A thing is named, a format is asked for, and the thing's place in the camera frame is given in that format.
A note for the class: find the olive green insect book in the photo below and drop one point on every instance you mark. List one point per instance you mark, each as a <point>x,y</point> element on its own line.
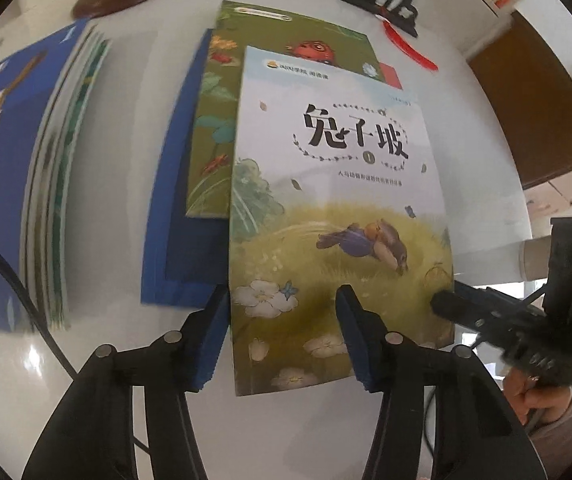
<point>239,25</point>

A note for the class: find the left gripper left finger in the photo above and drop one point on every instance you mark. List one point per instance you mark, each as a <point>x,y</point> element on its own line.
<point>203,335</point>

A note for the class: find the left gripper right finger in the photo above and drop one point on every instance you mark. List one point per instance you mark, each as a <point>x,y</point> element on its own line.
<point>364,335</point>

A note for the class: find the red cover book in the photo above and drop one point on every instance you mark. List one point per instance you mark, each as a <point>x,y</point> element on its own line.
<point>390,76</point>

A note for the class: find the green leaf cover book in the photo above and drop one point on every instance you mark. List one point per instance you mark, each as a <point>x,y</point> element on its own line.
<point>78,52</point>

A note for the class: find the brown wooden door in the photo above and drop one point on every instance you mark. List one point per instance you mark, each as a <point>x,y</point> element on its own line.
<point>531,95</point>

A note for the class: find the dark blue eagle book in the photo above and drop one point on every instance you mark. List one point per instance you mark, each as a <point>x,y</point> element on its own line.
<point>23,94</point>

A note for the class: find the plain blue book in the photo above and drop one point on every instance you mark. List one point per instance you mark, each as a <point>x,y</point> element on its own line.
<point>184,258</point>

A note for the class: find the right hand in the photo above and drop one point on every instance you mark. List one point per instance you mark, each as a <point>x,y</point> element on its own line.
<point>524,396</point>

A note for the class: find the rabbit hill picture book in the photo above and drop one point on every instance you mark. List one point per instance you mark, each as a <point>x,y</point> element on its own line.
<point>334,183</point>

